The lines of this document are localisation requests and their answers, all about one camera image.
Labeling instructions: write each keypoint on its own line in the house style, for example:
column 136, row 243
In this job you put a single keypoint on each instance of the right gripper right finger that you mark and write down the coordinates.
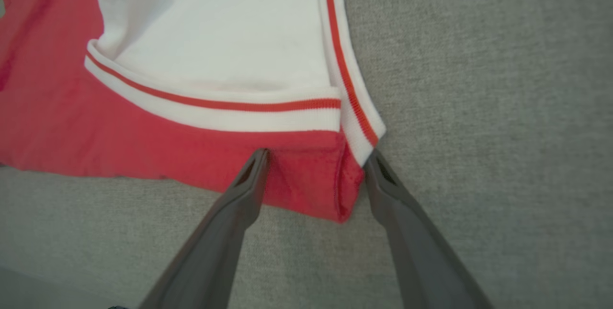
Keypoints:
column 421, row 261

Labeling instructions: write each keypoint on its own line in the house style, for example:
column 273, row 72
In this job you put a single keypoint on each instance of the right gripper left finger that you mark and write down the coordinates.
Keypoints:
column 215, row 242

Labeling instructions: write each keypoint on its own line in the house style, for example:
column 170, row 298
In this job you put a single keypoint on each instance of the red white t-shirt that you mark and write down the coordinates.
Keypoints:
column 215, row 36

